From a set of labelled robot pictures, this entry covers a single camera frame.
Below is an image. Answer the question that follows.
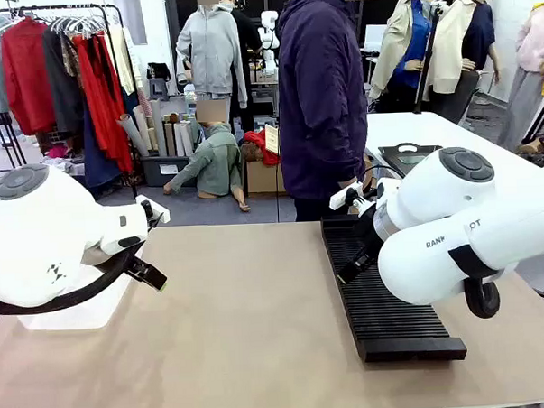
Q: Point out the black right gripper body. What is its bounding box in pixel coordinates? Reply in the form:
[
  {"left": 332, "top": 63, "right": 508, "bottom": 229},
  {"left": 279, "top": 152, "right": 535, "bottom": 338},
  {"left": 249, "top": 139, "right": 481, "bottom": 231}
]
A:
[{"left": 354, "top": 204, "right": 387, "bottom": 259}]

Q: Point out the black plastic tray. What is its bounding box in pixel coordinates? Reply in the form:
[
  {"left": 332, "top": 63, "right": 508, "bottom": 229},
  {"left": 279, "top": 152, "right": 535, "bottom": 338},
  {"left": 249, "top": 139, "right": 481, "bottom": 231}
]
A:
[{"left": 377, "top": 142, "right": 444, "bottom": 172}]

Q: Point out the black slotted PCB rack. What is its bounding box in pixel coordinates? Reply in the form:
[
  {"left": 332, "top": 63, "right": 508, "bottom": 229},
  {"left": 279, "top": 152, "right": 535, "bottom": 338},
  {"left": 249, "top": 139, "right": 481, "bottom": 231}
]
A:
[{"left": 319, "top": 209, "right": 468, "bottom": 366}]

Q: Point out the clear plastic storage box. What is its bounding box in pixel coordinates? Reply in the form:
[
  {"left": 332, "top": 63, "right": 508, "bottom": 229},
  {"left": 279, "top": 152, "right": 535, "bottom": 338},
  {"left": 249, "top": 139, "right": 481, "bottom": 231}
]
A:
[{"left": 14, "top": 245, "right": 148, "bottom": 334}]

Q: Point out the grey bin with paper rolls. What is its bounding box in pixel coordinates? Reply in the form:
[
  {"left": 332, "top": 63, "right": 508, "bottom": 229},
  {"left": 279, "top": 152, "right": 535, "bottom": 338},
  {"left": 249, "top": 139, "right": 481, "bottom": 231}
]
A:
[{"left": 116, "top": 101, "right": 199, "bottom": 190}]

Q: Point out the white side table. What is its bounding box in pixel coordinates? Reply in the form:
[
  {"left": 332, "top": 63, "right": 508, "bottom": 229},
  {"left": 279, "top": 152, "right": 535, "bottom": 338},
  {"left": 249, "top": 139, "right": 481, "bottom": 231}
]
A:
[{"left": 364, "top": 106, "right": 544, "bottom": 199}]

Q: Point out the brown cardboard box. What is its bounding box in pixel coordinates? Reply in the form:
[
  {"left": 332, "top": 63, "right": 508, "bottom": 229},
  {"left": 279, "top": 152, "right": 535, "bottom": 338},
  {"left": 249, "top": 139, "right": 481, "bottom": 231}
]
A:
[{"left": 244, "top": 156, "right": 287, "bottom": 196}]

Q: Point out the torso mannequin in green shirt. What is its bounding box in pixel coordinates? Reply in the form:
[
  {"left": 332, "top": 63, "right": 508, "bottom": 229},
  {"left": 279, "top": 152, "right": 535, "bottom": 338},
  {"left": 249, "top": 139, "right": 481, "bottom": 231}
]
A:
[{"left": 161, "top": 120, "right": 253, "bottom": 217}]

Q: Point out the dark blue hanging skirt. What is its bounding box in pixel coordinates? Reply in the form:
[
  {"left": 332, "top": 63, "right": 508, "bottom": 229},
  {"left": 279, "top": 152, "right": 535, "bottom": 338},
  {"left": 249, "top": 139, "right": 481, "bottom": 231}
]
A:
[{"left": 80, "top": 106, "right": 124, "bottom": 190}]

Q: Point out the red cloth pile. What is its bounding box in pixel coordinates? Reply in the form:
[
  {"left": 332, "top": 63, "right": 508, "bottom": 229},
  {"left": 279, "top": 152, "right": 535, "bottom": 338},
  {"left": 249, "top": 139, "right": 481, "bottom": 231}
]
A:
[{"left": 243, "top": 128, "right": 282, "bottom": 168}]

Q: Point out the person in purple jacket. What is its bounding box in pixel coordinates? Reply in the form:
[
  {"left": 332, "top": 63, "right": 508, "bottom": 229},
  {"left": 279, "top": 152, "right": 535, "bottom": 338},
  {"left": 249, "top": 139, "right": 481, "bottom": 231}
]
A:
[{"left": 272, "top": 0, "right": 373, "bottom": 224}]

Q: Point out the long red hanging dress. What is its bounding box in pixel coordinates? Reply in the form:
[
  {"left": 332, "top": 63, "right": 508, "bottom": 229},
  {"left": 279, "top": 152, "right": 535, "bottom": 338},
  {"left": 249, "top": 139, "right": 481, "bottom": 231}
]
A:
[{"left": 71, "top": 32, "right": 135, "bottom": 176}]

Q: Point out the mannequin in beige coat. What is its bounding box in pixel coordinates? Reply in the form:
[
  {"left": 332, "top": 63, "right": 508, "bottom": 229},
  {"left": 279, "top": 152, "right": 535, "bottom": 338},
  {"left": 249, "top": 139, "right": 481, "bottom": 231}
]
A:
[{"left": 364, "top": 0, "right": 441, "bottom": 102}]

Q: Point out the dark hanging coat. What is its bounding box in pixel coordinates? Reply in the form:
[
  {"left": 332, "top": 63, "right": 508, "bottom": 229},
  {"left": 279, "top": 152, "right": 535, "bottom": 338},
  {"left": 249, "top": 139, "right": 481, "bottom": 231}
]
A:
[{"left": 41, "top": 23, "right": 87, "bottom": 142}]

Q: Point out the mannequin in cream jacket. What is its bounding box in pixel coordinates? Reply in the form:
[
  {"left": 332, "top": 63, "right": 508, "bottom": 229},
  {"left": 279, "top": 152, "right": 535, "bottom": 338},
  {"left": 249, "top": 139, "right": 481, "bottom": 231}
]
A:
[{"left": 424, "top": 0, "right": 502, "bottom": 96}]

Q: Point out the cream hanging garment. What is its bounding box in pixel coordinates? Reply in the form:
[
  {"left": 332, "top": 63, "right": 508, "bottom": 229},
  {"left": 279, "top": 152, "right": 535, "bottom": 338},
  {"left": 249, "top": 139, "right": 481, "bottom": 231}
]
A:
[{"left": 107, "top": 23, "right": 137, "bottom": 98}]

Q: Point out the white humanoid robot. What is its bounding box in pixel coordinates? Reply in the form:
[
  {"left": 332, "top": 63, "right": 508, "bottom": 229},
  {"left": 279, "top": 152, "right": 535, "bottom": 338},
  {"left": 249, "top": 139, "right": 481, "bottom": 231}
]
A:
[{"left": 255, "top": 8, "right": 282, "bottom": 75}]

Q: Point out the black metal clothes rack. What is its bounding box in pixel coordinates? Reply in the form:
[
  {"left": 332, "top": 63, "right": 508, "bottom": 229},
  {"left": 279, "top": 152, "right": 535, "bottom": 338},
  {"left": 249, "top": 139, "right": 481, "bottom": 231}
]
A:
[{"left": 0, "top": 1, "right": 142, "bottom": 207}]

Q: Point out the mannequin in pink top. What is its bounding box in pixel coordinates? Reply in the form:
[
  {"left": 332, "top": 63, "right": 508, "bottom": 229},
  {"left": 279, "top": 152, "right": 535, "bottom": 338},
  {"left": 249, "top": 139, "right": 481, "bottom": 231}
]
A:
[{"left": 491, "top": 1, "right": 544, "bottom": 153}]

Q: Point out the mannequin in grey hoodie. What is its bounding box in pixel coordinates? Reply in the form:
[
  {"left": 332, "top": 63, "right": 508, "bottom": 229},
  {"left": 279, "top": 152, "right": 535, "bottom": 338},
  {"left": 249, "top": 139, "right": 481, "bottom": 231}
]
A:
[{"left": 173, "top": 0, "right": 250, "bottom": 113}]

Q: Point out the red hanging jacket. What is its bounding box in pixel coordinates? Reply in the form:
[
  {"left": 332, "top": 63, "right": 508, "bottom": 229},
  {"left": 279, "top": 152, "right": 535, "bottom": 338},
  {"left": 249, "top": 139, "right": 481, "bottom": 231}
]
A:
[{"left": 0, "top": 15, "right": 59, "bottom": 138}]

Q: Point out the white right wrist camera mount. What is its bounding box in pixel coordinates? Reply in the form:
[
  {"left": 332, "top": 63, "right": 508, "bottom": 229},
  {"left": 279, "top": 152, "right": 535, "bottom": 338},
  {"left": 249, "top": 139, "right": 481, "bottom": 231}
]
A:
[{"left": 328, "top": 180, "right": 367, "bottom": 212}]

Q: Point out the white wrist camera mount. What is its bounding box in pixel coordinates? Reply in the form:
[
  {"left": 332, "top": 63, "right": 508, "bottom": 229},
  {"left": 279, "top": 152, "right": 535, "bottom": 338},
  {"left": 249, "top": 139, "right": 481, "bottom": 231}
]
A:
[
  {"left": 134, "top": 193, "right": 172, "bottom": 230},
  {"left": 328, "top": 180, "right": 367, "bottom": 212}
]

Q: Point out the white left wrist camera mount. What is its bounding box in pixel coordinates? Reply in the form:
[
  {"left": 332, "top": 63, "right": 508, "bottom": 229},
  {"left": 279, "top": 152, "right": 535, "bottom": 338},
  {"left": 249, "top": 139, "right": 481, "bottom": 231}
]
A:
[{"left": 134, "top": 193, "right": 172, "bottom": 230}]

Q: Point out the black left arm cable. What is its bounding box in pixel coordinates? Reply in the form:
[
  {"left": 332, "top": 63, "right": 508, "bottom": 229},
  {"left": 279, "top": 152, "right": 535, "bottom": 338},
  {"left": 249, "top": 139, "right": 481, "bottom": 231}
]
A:
[{"left": 0, "top": 243, "right": 147, "bottom": 317}]

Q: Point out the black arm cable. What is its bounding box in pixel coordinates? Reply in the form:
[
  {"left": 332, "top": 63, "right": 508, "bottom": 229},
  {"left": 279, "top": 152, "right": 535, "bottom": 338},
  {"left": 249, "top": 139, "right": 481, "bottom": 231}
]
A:
[
  {"left": 0, "top": 243, "right": 147, "bottom": 317},
  {"left": 463, "top": 274, "right": 503, "bottom": 321}
]

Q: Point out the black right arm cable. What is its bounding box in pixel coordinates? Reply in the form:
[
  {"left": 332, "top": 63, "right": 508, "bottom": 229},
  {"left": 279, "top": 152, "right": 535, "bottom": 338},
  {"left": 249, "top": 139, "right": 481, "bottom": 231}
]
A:
[{"left": 463, "top": 274, "right": 503, "bottom": 321}]

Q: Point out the black camera stand pole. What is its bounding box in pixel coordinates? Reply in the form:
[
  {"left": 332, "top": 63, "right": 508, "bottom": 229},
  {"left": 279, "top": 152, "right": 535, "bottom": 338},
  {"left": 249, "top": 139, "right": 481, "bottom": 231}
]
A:
[{"left": 408, "top": 1, "right": 448, "bottom": 116}]

